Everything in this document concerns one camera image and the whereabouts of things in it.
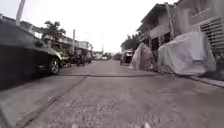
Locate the large grey covered vehicle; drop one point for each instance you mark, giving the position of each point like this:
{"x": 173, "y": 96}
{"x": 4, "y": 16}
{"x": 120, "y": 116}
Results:
{"x": 186, "y": 53}

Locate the low buildings with wall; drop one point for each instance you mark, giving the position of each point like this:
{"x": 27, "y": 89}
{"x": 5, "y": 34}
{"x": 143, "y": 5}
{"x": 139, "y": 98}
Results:
{"x": 71, "y": 42}

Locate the building with louvred gate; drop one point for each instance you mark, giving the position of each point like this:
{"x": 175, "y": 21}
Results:
{"x": 203, "y": 23}

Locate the dark green trees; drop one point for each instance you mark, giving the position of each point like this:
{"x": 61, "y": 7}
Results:
{"x": 130, "y": 42}

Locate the dark parked car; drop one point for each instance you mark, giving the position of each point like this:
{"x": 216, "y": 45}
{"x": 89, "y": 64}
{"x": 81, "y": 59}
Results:
{"x": 23, "y": 53}

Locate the grey two-storey building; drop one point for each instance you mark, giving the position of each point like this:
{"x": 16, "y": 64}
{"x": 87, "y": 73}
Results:
{"x": 158, "y": 28}

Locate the pale utility pole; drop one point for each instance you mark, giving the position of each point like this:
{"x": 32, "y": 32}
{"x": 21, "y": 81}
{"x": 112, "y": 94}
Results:
{"x": 20, "y": 11}

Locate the thin grey pole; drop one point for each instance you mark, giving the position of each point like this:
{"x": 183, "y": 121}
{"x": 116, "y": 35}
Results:
{"x": 73, "y": 40}

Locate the pale concrete kerb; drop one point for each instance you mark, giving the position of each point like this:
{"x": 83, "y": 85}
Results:
{"x": 203, "y": 80}

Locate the row of parked vehicles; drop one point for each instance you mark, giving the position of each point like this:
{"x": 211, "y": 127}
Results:
{"x": 78, "y": 56}

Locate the dark parked vehicle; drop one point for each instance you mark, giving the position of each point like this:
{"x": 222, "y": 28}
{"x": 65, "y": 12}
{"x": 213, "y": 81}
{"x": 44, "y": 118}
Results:
{"x": 126, "y": 56}

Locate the palm tree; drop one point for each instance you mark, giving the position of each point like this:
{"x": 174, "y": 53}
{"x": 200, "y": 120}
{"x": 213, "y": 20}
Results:
{"x": 53, "y": 30}

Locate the grey concrete road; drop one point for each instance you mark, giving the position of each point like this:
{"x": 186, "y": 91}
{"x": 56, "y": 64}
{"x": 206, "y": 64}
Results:
{"x": 113, "y": 96}

